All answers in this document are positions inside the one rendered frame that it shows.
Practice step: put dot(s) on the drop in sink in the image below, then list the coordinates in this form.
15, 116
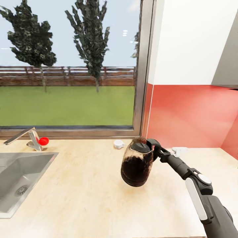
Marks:
20, 172

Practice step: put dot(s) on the fixed window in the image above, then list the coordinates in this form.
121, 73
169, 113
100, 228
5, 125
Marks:
74, 69

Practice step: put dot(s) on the countertop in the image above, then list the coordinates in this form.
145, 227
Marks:
83, 195
221, 169

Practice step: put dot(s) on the coffee cup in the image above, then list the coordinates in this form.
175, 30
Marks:
118, 143

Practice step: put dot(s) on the cabinet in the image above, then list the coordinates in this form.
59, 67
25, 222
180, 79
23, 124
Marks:
226, 74

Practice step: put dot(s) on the electric kettle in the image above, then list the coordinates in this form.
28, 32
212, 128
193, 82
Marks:
137, 161

